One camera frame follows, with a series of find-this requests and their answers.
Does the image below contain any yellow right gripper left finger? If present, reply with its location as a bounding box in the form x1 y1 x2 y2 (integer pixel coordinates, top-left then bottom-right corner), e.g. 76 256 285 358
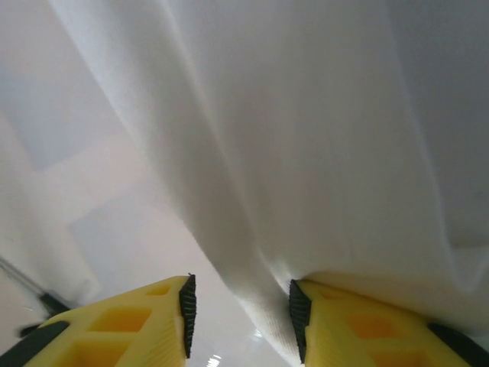
6 272 198 367

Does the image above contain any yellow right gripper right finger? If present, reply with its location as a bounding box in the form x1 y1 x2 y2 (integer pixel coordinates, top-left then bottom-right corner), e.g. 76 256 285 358
287 278 489 367

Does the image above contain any white t-shirt with black print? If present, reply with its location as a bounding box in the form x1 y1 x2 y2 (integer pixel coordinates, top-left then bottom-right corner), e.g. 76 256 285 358
48 0 489 365

